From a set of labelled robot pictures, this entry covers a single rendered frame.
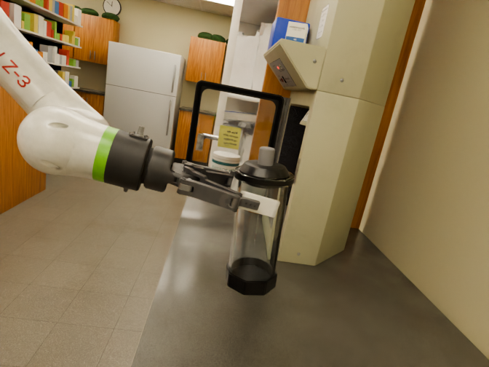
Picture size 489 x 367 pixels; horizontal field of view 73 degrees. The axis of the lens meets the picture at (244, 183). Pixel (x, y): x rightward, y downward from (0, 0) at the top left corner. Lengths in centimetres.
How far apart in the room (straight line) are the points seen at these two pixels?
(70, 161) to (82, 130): 5
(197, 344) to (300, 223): 44
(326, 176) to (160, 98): 505
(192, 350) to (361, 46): 75
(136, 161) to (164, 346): 31
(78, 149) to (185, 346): 37
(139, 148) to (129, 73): 537
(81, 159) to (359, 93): 65
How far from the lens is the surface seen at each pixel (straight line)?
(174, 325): 67
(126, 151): 55
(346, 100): 89
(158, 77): 581
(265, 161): 58
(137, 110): 589
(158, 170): 55
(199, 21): 651
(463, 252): 101
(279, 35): 106
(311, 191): 90
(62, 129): 56
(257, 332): 69
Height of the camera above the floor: 137
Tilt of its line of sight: 15 degrees down
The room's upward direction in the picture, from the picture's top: 11 degrees clockwise
